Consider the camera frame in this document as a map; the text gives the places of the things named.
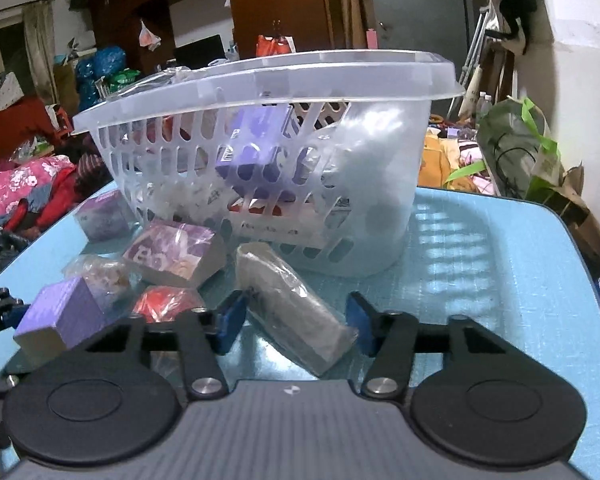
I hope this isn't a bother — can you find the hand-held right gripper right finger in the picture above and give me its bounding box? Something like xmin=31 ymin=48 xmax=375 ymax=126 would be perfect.
xmin=345 ymin=291 xmax=519 ymax=402

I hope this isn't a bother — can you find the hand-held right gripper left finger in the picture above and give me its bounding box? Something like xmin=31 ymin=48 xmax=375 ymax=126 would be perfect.
xmin=82 ymin=290 xmax=249 ymax=402

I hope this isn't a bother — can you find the dark grey bagged packet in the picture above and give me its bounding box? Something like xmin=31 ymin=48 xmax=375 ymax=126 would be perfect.
xmin=236 ymin=242 xmax=359 ymax=377

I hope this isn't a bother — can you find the bagged red box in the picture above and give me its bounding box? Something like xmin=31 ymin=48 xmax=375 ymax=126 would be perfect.
xmin=125 ymin=119 xmax=182 ymax=162
xmin=132 ymin=285 xmax=207 ymax=324

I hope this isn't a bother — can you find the bagged purple printed box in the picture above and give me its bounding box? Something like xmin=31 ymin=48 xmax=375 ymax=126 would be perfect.
xmin=122 ymin=220 xmax=229 ymax=289

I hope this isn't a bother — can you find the clear bag with tan contents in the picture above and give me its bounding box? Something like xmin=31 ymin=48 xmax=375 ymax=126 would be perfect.
xmin=62 ymin=253 xmax=132 ymax=307

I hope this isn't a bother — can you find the white plastic basket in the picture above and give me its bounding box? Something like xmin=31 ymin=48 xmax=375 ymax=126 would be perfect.
xmin=72 ymin=49 xmax=468 ymax=279

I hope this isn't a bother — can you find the red white snack packet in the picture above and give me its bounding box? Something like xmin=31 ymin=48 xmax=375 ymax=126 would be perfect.
xmin=227 ymin=197 xmax=342 ymax=250

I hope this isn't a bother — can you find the purple barcode box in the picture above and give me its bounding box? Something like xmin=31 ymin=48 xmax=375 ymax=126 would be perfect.
xmin=214 ymin=102 xmax=312 ymax=204

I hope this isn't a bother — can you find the bagged white roll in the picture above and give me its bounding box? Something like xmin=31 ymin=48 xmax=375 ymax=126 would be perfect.
xmin=325 ymin=110 xmax=417 ymax=251

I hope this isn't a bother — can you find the pink floral blanket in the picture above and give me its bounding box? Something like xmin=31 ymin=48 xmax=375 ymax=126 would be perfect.
xmin=0 ymin=155 xmax=77 ymax=222

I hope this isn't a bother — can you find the yellow cloth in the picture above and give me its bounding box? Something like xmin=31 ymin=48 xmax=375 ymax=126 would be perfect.
xmin=419 ymin=130 xmax=482 ymax=192

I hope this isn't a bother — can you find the green plastic bag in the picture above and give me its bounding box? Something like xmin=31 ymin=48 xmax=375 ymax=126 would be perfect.
xmin=476 ymin=97 xmax=564 ymax=202

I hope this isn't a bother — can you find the brown paper bag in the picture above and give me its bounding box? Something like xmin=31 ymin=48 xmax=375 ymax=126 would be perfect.
xmin=544 ymin=164 xmax=600 ymax=262

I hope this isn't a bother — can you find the blue plastic bag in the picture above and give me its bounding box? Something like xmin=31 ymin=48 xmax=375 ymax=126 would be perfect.
xmin=74 ymin=45 xmax=129 ymax=112

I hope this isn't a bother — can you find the window curtain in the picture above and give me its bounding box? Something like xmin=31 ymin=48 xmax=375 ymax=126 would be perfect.
xmin=0 ymin=0 xmax=57 ymax=107

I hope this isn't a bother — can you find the black television screen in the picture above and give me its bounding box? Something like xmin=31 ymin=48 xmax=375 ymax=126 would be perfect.
xmin=173 ymin=35 xmax=227 ymax=69

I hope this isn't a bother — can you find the orange white plastic bag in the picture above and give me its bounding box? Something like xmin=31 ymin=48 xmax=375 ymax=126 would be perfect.
xmin=255 ymin=33 xmax=297 ymax=57

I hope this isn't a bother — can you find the white hanging plastic bag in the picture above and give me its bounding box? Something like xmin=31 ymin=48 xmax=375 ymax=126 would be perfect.
xmin=138 ymin=19 xmax=162 ymax=52

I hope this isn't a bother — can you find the metal crutch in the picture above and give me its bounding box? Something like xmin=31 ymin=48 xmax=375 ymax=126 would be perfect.
xmin=459 ymin=0 xmax=497 ymax=87

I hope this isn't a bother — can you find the grey metal door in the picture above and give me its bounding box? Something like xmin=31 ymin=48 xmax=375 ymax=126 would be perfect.
xmin=370 ymin=0 xmax=472 ymax=63

